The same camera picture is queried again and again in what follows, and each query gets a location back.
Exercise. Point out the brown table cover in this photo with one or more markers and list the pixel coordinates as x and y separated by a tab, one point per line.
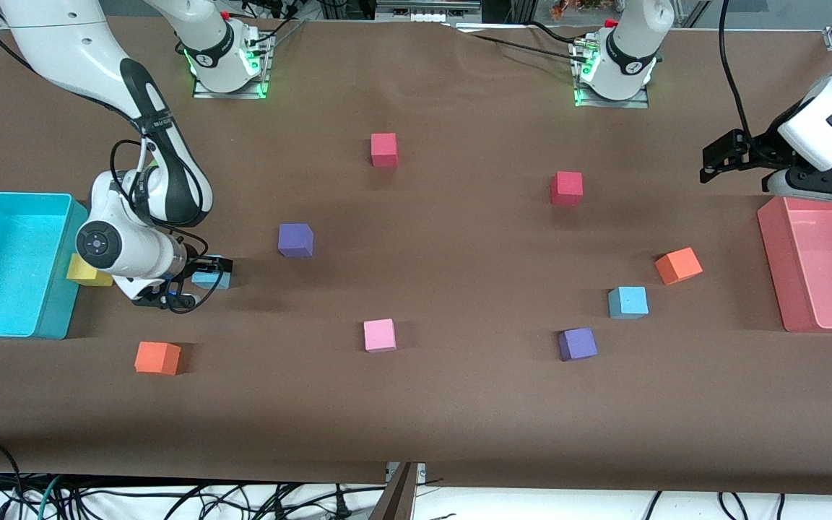
416	419

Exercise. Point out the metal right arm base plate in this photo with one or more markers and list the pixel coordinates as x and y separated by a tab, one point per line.
228	94

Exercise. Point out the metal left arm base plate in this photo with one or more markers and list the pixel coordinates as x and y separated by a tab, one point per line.
633	103

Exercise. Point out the pink plastic bin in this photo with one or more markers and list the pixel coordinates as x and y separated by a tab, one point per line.
828	274

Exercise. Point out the silver metal bracket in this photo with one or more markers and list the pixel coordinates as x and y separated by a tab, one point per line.
422	471

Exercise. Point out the red foam block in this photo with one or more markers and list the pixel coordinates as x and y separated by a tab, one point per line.
383	148
566	186

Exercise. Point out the orange foam block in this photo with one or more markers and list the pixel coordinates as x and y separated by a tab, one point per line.
678	265
156	357

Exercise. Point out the pink foam block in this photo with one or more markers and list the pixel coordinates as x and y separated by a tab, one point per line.
380	335

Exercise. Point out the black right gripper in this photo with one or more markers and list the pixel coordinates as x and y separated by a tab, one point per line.
196	269

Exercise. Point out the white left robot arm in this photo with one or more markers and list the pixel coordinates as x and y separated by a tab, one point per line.
813	133

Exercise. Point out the white power strip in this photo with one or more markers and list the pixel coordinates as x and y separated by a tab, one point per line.
423	14

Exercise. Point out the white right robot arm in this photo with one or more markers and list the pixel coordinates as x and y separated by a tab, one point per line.
62	43

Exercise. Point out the purple foam block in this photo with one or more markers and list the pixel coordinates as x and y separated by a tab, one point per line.
577	344
295	238

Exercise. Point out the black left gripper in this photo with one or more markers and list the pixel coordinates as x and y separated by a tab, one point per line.
763	148

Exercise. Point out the dark metal table post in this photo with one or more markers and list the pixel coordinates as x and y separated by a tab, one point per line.
398	502

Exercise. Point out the yellow foam block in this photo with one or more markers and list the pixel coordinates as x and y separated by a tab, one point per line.
76	274

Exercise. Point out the light blue foam block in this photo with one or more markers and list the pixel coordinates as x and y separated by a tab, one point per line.
212	278
627	301

